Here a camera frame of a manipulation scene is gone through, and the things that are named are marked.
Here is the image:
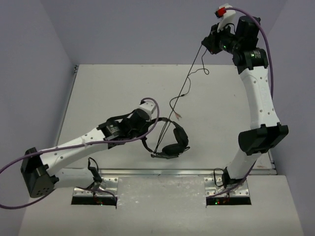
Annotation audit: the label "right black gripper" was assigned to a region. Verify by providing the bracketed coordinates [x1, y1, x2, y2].
[203, 21, 242, 56]

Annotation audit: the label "black headphones with cable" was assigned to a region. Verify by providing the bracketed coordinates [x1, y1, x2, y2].
[141, 46, 210, 159]

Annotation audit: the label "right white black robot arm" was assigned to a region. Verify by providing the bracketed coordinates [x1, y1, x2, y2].
[202, 16, 288, 187]

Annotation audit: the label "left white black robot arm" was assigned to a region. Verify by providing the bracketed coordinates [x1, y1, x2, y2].
[21, 108, 152, 198]

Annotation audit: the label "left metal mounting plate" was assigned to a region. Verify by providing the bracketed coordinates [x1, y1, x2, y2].
[72, 177, 119, 197]

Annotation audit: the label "metal mounting plate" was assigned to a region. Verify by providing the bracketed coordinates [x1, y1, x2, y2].
[72, 177, 119, 197]
[204, 176, 250, 197]

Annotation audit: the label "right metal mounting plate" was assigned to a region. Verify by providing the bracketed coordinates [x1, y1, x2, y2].
[204, 176, 250, 197]

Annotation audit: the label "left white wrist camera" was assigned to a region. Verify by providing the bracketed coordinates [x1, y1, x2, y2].
[138, 101, 156, 116]

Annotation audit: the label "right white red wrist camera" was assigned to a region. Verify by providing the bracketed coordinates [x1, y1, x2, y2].
[215, 3, 236, 32]

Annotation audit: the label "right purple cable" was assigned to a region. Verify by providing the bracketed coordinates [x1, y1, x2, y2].
[206, 6, 276, 199]

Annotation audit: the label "aluminium rail table front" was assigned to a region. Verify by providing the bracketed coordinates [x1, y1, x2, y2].
[99, 169, 222, 176]

